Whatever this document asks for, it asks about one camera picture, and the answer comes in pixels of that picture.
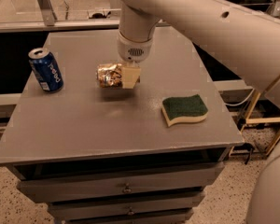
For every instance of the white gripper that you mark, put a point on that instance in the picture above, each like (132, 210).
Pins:
(134, 49)

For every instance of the orange soda can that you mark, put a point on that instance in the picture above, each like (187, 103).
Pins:
(109, 75)

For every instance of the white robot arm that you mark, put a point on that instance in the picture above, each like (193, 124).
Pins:
(245, 41)

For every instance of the blue Pepsi can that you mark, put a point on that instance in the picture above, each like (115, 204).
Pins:
(46, 69)

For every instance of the green and yellow sponge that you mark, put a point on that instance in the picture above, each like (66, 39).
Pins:
(191, 109)

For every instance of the grey drawer cabinet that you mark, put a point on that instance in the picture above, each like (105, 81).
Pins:
(107, 156)

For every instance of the metal guard rail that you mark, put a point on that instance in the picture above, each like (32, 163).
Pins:
(53, 20)

